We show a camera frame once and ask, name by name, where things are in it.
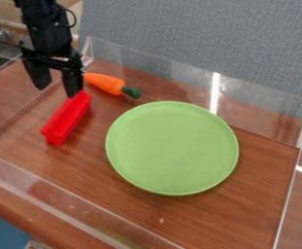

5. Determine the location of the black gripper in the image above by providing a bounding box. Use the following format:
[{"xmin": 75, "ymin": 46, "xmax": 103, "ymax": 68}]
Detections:
[{"xmin": 22, "ymin": 18, "xmax": 84, "ymax": 98}]

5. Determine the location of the red plastic block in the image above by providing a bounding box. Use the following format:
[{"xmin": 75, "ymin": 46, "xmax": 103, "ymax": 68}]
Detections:
[{"xmin": 40, "ymin": 90, "xmax": 92, "ymax": 146}]

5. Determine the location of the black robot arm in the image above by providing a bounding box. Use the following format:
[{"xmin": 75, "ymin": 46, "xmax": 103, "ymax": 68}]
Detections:
[{"xmin": 14, "ymin": 0, "xmax": 83, "ymax": 98}]

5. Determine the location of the orange toy carrot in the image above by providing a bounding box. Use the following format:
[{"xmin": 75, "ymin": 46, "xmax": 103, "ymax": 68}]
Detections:
[{"xmin": 83, "ymin": 72, "xmax": 142, "ymax": 99}]

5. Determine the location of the cardboard box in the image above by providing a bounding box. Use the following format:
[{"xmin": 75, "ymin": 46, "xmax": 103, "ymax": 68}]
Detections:
[{"xmin": 0, "ymin": 0, "xmax": 83, "ymax": 33}]

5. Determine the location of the green round plate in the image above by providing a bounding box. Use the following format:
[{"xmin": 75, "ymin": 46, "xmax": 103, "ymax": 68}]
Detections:
[{"xmin": 106, "ymin": 101, "xmax": 239, "ymax": 196}]

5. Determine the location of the clear acrylic corner bracket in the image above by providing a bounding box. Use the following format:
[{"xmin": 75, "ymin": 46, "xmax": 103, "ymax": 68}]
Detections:
[{"xmin": 82, "ymin": 36, "xmax": 94, "ymax": 67}]

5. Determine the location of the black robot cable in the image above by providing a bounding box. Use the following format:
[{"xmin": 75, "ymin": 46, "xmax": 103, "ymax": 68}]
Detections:
[{"xmin": 58, "ymin": 3, "xmax": 78, "ymax": 29}]

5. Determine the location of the clear acrylic enclosure wall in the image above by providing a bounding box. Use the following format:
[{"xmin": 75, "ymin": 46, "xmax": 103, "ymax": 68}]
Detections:
[{"xmin": 0, "ymin": 39, "xmax": 302, "ymax": 249}]

